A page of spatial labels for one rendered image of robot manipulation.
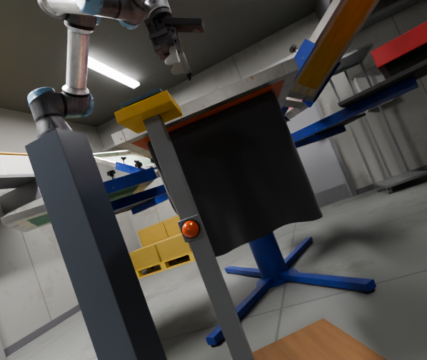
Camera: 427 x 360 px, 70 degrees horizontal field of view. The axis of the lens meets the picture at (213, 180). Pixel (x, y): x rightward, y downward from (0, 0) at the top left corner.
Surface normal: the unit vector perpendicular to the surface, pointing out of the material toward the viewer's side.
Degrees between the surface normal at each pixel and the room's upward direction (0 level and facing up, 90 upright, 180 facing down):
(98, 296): 90
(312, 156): 90
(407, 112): 90
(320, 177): 90
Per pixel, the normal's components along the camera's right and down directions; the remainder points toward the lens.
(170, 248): -0.36, 0.07
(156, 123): -0.11, -0.04
